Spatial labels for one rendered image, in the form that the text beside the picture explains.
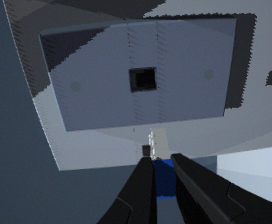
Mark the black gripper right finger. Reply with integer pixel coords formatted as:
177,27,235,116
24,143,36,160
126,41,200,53
169,153,272,224

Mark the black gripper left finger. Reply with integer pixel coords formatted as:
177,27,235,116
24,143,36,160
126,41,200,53
97,156,157,224

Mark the grey panel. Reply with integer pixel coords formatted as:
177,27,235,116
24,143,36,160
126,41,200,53
3,0,272,171

